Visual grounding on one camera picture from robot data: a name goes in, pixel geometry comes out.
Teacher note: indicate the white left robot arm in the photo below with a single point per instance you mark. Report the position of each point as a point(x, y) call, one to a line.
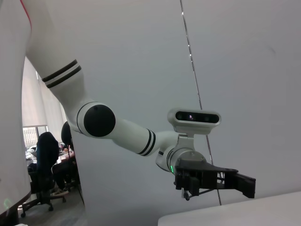
point(131, 135)

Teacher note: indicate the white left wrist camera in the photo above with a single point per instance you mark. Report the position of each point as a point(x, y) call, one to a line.
point(195, 117)

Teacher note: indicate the black office chair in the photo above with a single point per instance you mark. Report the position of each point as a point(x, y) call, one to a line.
point(45, 160)

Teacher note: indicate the seated person dark clothes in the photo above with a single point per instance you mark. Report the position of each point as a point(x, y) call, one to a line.
point(64, 169)

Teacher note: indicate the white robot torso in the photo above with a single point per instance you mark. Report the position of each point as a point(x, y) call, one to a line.
point(11, 106)

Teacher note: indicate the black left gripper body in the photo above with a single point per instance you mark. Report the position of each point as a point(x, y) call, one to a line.
point(188, 179)

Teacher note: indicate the white window roller blind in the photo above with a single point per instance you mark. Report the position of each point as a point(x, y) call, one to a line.
point(40, 103)

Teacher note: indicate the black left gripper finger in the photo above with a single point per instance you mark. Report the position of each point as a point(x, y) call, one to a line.
point(247, 178)
point(245, 188)

